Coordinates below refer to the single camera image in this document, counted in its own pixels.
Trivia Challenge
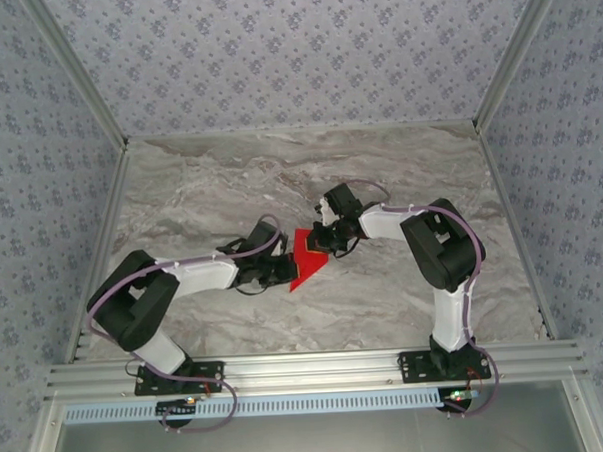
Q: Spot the red paper sheet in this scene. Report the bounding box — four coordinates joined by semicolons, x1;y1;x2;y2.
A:
285;226;332;293

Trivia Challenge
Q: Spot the black left controller board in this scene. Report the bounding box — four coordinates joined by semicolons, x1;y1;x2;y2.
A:
155;398;200;423

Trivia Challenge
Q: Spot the black controller board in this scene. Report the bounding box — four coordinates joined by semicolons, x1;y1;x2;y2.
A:
155;398;200;423
441;386;484;414

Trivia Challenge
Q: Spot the black right controller board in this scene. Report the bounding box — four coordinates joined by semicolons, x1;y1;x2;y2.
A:
441;386;484;414

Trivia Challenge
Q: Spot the aluminium mounting rail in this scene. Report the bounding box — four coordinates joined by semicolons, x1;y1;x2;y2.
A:
41;340;589;404

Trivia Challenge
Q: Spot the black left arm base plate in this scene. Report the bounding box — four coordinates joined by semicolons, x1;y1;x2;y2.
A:
133;359;227;397

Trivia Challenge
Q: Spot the aluminium table end rail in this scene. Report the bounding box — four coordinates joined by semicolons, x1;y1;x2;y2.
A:
124;119;478;144

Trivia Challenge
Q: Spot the slotted grey cable duct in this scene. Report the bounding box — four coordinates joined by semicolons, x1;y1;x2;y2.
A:
62;386;449;427

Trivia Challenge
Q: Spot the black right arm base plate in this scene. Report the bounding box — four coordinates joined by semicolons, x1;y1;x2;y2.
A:
397;347;492;386

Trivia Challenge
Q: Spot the aluminium table side rail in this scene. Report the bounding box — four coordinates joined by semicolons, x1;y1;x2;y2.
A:
55;142;139;365
471;117;561;347

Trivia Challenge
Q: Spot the aluminium frame post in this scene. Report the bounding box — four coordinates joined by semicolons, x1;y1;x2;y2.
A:
465;0;578;136
19;0;130;155

